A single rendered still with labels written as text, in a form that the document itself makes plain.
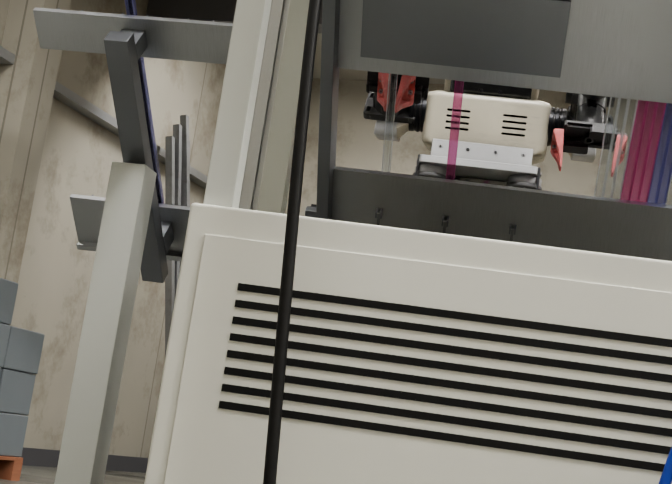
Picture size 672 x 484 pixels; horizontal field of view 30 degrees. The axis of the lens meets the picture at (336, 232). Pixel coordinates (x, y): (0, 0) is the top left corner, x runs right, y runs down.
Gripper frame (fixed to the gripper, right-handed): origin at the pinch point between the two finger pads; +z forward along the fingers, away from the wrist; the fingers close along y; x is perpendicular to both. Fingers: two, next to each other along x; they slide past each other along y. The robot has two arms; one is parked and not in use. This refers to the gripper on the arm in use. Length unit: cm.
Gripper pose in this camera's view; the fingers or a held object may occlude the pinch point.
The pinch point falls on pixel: (391, 105)
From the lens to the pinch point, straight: 200.2
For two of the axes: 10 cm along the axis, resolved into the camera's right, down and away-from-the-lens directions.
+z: -1.7, 6.1, -7.7
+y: 9.9, 1.3, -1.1
